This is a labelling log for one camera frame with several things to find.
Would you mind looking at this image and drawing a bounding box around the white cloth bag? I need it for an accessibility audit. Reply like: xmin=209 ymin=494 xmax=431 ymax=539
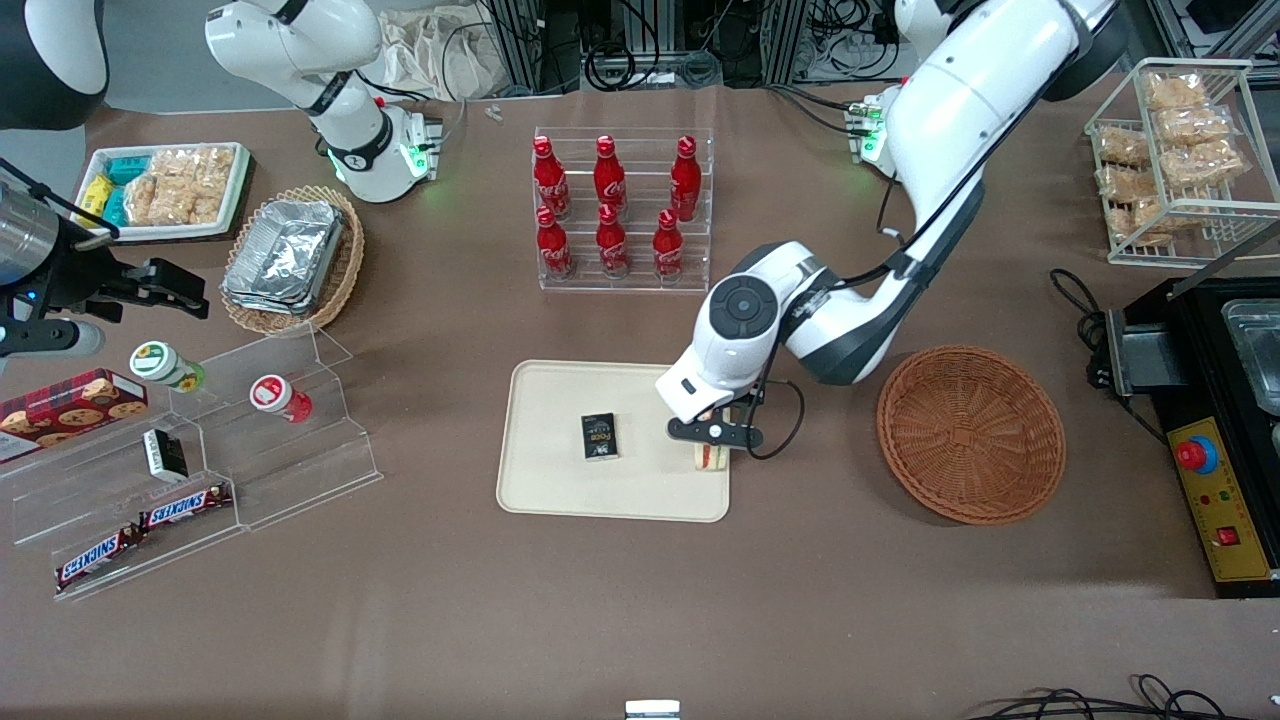
xmin=375 ymin=8 xmax=521 ymax=101

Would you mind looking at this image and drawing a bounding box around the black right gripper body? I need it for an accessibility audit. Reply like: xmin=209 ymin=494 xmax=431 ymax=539
xmin=55 ymin=255 xmax=153 ymax=323

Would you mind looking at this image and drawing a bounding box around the black arm base cable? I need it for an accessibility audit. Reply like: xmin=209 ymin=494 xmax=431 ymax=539
xmin=765 ymin=83 xmax=861 ymax=136

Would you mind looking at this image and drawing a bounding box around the clear rice cracker packet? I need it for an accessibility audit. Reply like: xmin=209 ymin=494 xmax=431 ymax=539
xmin=150 ymin=147 xmax=236 ymax=186
xmin=160 ymin=180 xmax=223 ymax=226
xmin=125 ymin=172 xmax=166 ymax=226

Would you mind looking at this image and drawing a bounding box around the brown Snickers bar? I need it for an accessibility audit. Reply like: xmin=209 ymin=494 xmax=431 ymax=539
xmin=138 ymin=483 xmax=234 ymax=531
xmin=54 ymin=527 xmax=149 ymax=591

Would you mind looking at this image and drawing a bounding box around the steel appliance pan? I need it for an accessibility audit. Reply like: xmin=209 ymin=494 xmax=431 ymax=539
xmin=1222 ymin=298 xmax=1280 ymax=416

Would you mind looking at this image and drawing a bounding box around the black chocolate box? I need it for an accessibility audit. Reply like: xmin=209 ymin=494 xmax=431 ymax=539
xmin=580 ymin=412 xmax=621 ymax=462

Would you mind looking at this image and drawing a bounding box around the red cola bottle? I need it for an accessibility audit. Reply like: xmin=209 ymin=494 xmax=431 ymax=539
xmin=536 ymin=206 xmax=576 ymax=281
xmin=594 ymin=135 xmax=628 ymax=213
xmin=596 ymin=204 xmax=631 ymax=279
xmin=532 ymin=136 xmax=572 ymax=221
xmin=653 ymin=208 xmax=685 ymax=283
xmin=670 ymin=135 xmax=703 ymax=223

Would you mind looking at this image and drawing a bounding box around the black appliance power cable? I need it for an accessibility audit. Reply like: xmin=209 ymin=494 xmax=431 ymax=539
xmin=1049 ymin=268 xmax=1171 ymax=446

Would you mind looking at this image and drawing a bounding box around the clear fried snack packet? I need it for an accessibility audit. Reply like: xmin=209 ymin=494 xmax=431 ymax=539
xmin=1130 ymin=195 xmax=1186 ymax=246
xmin=1160 ymin=140 xmax=1246 ymax=189
xmin=1097 ymin=165 xmax=1156 ymax=206
xmin=1143 ymin=70 xmax=1208 ymax=111
xmin=1155 ymin=105 xmax=1233 ymax=146
xmin=1095 ymin=125 xmax=1151 ymax=166

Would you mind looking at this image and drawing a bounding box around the red tartan cookie box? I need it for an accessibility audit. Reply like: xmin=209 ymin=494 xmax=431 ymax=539
xmin=0 ymin=368 xmax=149 ymax=463

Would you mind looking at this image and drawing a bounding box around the white rectangular snack tray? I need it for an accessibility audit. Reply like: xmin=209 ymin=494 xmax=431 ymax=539
xmin=74 ymin=141 xmax=253 ymax=244

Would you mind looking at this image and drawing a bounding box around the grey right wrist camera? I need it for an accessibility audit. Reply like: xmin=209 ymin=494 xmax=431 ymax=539
xmin=0 ymin=318 xmax=105 ymax=359

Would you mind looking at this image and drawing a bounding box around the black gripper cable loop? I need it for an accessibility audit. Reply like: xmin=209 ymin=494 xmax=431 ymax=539
xmin=745 ymin=378 xmax=807 ymax=462

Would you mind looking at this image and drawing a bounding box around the green lid sunflower cup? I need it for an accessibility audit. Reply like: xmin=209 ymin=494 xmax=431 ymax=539
xmin=129 ymin=341 xmax=207 ymax=393

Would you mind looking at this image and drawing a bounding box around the white wire basket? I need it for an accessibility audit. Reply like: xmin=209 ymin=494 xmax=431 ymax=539
xmin=1084 ymin=57 xmax=1280 ymax=268

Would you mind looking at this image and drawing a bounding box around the cream plastic tray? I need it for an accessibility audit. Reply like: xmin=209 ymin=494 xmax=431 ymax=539
xmin=496 ymin=359 xmax=732 ymax=524

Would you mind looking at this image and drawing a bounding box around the oval wicker basket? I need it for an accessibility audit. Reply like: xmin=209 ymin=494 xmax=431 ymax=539
xmin=219 ymin=184 xmax=366 ymax=337

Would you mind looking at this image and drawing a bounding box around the sandwich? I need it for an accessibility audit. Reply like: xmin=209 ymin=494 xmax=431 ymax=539
xmin=694 ymin=403 xmax=747 ymax=473

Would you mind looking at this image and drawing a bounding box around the clear acrylic bottle rack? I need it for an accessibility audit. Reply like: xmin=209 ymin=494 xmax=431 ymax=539
xmin=533 ymin=126 xmax=717 ymax=294

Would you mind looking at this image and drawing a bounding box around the round brown wicker basket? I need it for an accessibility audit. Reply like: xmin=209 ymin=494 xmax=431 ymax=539
xmin=876 ymin=345 xmax=1067 ymax=527

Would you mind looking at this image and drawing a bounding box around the red lid yogurt cup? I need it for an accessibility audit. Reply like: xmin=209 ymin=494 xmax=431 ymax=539
xmin=249 ymin=374 xmax=313 ymax=423

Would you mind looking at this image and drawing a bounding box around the aluminium foil container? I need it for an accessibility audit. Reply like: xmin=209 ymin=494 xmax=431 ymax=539
xmin=221 ymin=270 xmax=331 ymax=319
xmin=228 ymin=198 xmax=346 ymax=306

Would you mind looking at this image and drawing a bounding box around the black floor cable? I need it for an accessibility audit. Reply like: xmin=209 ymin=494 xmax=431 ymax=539
xmin=965 ymin=673 xmax=1280 ymax=720

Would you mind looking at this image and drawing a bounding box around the black countertop appliance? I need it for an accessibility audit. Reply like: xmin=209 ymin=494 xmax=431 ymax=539
xmin=1105 ymin=275 xmax=1280 ymax=601

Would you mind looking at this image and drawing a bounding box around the small black white-labelled box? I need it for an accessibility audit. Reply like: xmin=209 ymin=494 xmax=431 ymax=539
xmin=143 ymin=428 xmax=189 ymax=481

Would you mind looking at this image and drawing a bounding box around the clear acrylic stepped stand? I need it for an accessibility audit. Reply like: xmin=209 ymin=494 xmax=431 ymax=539
xmin=0 ymin=322 xmax=384 ymax=603

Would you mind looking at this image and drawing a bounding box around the aluminium frame post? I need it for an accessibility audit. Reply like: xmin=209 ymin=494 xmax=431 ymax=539
xmin=480 ymin=0 xmax=543 ymax=96

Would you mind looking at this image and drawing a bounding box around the yellow control panel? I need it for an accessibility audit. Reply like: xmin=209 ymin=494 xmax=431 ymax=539
xmin=1165 ymin=415 xmax=1273 ymax=583

